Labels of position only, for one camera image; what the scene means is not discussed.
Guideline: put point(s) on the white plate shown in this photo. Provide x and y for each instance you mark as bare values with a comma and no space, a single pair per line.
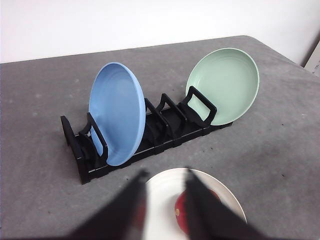
162,193

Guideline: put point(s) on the red pomegranate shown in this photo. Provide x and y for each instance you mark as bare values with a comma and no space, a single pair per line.
181,211

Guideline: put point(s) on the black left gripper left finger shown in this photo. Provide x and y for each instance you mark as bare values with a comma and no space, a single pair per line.
122,217

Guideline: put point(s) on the green plate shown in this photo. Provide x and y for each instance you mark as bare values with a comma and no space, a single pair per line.
229,79

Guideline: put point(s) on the black dish rack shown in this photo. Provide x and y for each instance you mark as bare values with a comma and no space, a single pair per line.
165,128

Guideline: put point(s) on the blue plate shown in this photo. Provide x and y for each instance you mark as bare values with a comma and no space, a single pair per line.
117,102

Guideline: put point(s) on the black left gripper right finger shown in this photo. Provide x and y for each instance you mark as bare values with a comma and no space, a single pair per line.
211,218

